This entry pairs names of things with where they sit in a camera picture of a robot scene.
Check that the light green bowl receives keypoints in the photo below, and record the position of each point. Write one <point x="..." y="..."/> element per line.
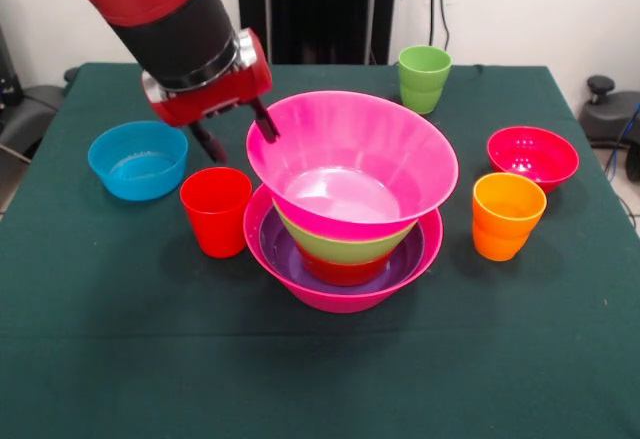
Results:
<point x="345" y="251"/>

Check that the blue bowl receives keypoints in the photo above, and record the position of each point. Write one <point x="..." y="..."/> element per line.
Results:
<point x="137" y="179"/>

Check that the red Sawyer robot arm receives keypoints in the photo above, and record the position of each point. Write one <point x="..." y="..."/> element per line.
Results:
<point x="165" y="24"/>

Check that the small magenta bowl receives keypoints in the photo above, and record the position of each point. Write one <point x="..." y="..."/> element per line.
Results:
<point x="535" y="159"/>

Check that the large pink bowl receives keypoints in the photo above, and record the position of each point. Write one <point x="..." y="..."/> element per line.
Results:
<point x="350" y="134"/>
<point x="340" y="301"/>

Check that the light green cup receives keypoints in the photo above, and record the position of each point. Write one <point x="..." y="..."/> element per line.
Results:
<point x="425" y="84"/>

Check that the orange cup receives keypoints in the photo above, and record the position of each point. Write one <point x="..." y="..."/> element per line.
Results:
<point x="507" y="224"/>

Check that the purple bowl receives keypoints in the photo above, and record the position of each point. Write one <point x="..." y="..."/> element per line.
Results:
<point x="280" y="259"/>

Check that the dark green tablecloth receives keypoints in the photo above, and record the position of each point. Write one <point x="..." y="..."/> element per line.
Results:
<point x="200" y="359"/>

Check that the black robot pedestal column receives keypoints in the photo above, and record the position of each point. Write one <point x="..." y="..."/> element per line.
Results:
<point x="325" y="9"/>

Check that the orange-red bowl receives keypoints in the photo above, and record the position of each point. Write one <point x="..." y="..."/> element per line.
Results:
<point x="345" y="274"/>

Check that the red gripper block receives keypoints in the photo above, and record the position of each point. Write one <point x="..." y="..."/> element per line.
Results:
<point x="210" y="99"/>

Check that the red cup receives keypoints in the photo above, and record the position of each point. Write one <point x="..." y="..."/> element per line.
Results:
<point x="217" y="224"/>

